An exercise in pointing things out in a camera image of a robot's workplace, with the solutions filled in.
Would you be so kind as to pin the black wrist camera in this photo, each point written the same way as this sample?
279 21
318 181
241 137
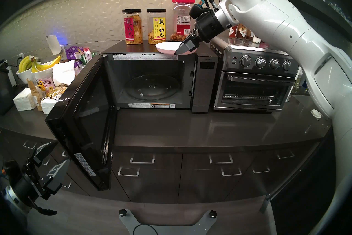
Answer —
198 11
12 168

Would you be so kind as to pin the small red hot sauce bottle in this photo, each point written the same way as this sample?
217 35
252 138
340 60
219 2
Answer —
233 33

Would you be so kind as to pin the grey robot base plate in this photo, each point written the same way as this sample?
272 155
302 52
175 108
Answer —
181 230

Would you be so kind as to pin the white wall outlet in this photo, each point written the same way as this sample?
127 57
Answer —
21 56

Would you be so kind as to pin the pale sauce bottle green cap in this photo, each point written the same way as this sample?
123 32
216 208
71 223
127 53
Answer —
251 35

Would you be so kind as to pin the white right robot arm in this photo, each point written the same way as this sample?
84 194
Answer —
288 30

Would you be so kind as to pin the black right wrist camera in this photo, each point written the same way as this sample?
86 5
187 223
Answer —
198 11

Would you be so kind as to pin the yellow wrapped cake packs pile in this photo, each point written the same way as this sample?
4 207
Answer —
57 91

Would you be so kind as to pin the purple biscotti bag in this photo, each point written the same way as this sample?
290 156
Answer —
73 52

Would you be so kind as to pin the clear jar red lid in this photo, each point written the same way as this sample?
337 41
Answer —
180 19

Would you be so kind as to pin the black star knob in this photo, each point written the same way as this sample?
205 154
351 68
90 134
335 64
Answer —
122 212
212 213

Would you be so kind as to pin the dark open wall shelf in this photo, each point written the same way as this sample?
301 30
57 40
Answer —
316 3

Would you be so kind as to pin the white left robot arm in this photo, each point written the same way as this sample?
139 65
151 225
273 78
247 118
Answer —
11 200

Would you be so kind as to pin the ripe yellow banana bunch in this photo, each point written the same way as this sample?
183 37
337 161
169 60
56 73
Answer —
48 65

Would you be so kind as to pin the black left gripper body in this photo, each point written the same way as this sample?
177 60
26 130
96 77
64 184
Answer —
30 182

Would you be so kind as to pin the stainless steel toaster oven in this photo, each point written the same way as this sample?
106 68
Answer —
255 80

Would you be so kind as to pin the pink Korean snack pack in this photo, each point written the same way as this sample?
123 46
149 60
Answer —
45 83

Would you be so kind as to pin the clear yellowish soap bottle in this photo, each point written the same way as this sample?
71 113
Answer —
298 83

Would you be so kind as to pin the small white paper napkin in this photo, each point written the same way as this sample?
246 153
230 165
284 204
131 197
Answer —
49 105

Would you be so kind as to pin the white plug-in wall device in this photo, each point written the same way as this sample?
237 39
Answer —
53 44

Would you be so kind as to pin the white round plate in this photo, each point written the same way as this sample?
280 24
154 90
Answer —
167 47

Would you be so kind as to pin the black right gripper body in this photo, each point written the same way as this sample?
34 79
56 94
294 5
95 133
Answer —
209 28

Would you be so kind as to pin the glass microwave turntable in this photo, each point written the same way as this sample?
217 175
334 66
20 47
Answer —
152 88

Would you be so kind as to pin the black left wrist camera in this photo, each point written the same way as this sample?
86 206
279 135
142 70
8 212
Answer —
12 168

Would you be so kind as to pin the snack jar yellow label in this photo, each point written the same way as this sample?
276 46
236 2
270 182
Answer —
156 28

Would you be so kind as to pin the brown sauce bottle green cap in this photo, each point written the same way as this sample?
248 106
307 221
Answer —
242 32

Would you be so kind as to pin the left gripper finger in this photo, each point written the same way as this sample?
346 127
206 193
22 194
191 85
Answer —
61 174
45 151

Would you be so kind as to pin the spice shaker red black cap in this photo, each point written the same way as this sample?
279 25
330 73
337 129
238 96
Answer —
257 39

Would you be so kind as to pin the snack jar red label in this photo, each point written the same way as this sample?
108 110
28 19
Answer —
133 28

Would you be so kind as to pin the greenish yellow banana bunch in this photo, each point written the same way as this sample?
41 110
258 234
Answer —
23 62

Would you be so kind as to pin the white fruit bowl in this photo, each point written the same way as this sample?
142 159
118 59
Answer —
23 75
45 73

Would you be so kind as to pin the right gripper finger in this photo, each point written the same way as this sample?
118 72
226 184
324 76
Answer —
188 45

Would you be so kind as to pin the white napkin stack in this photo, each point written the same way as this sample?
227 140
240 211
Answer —
23 99

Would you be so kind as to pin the black microwave body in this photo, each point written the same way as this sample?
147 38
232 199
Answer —
205 85

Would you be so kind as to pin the white sink stopper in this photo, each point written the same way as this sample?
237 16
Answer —
315 113

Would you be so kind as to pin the green red tea packets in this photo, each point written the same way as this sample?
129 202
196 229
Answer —
87 55

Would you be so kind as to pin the draped white paper napkin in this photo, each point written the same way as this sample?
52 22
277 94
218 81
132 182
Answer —
63 73

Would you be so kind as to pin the dark lower cabinet run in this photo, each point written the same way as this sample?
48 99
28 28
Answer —
154 187

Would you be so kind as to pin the brown paper snack bag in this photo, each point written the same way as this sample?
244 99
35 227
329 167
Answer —
35 95

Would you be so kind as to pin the grey metal bar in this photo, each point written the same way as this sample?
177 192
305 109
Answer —
264 204

